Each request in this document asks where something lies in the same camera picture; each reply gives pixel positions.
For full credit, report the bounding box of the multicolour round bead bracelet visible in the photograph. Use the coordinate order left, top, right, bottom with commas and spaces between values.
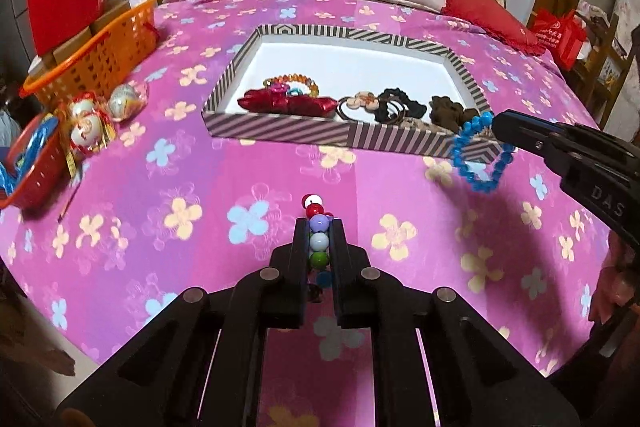
300, 192, 335, 303

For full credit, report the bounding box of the brown scrunchie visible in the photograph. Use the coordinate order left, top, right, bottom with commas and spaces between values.
430, 95, 480, 134

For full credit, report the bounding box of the orange beaded bracelet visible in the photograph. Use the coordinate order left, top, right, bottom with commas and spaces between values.
261, 74, 321, 99

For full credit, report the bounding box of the orange plastic basket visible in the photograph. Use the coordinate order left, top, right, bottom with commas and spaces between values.
18, 0, 160, 110

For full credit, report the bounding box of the black scrunchie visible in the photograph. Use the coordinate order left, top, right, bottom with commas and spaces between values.
374, 88, 427, 124

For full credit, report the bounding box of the blue beaded bracelet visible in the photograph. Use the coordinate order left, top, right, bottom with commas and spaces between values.
450, 109, 516, 194

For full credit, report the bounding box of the person's right hand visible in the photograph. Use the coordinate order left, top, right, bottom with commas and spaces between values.
588, 230, 639, 324

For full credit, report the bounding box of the blue foil wrapper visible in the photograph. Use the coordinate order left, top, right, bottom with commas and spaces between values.
0, 116, 61, 200

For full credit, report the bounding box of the pink blue heart clip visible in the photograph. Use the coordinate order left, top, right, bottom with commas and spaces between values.
268, 82, 304, 98

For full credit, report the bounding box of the flower charm hair tie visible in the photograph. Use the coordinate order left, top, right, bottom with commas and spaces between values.
335, 90, 402, 124

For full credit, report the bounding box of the thin wooden stick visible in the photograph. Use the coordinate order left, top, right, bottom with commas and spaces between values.
56, 181, 81, 223

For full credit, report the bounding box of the red cushion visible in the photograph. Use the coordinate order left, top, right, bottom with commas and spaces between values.
442, 0, 546, 56

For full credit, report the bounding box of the striped shallow cardboard box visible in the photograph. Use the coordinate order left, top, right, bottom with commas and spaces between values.
202, 24, 490, 158

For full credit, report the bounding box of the cardboard box in basket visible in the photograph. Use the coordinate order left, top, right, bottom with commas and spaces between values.
28, 0, 130, 78

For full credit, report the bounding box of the red satin bow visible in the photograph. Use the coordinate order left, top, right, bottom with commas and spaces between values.
238, 88, 338, 117

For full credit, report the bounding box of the beige patterned hair bow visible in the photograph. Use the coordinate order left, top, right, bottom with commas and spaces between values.
393, 116, 499, 146

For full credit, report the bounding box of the wrapped egg ornament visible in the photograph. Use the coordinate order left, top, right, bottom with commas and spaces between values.
107, 83, 149, 122

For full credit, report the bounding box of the pink floral bed sheet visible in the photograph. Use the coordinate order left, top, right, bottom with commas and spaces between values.
1, 0, 608, 426

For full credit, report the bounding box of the red shopping bag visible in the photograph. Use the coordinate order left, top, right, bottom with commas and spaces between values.
532, 9, 588, 72

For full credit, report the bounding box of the red plastic bowl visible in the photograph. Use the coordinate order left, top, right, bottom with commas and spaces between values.
0, 111, 68, 212

